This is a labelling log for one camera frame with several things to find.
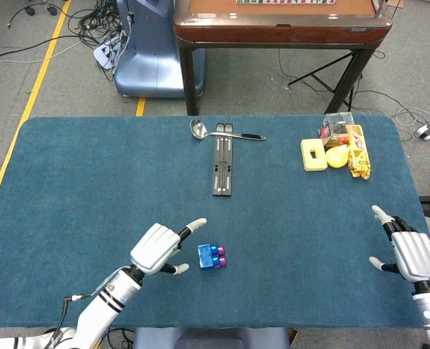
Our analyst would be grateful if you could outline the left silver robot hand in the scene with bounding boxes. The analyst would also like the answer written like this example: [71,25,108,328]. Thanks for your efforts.
[130,217,207,276]

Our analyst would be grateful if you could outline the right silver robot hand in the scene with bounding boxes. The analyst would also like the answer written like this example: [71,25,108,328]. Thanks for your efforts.
[368,205,430,284]

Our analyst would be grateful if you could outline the blue toy block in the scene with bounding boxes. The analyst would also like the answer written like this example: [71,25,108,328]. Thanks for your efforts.
[197,243,220,270]

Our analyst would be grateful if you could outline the blue felt table cloth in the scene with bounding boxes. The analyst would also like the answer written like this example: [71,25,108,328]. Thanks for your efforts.
[0,115,430,330]

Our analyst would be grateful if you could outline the black folding stand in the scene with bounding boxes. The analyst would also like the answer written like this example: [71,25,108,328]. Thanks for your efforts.
[212,123,234,198]

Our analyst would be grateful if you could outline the blue grey robot torso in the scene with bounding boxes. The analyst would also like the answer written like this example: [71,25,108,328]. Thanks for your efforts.
[132,326,291,349]

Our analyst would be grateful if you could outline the yellow snack packet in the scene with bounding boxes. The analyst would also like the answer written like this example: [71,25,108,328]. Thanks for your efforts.
[346,124,372,180]

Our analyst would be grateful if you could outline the yellow pear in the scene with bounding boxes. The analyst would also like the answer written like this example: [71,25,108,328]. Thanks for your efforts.
[325,144,350,169]

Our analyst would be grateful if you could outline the yellow sponge with hole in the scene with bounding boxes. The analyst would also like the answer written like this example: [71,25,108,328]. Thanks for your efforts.
[300,137,328,172]

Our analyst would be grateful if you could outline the clear plastic snack box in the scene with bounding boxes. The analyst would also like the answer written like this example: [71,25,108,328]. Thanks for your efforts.
[318,112,357,148]

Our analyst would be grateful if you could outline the blue grey machine base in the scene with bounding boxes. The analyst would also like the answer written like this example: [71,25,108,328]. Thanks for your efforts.
[114,0,207,99]

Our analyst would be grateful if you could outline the white power strip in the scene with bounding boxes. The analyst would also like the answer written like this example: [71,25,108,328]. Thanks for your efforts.
[92,36,127,70]

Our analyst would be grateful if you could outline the brown mahjong table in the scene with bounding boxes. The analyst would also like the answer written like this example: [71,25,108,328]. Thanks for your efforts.
[173,0,394,116]

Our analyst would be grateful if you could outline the face-up mahjong tile row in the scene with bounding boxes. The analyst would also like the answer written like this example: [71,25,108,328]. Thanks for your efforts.
[235,0,337,6]

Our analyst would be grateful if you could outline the black arm cable with plug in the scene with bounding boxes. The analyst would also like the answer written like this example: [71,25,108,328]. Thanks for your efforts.
[43,292,94,342]

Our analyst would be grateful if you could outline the metal ladle black handle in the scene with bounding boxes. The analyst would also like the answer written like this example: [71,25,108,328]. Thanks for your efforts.
[189,119,267,142]

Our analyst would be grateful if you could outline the black floor cable bundle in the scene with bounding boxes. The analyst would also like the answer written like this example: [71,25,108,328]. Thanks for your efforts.
[67,0,128,48]

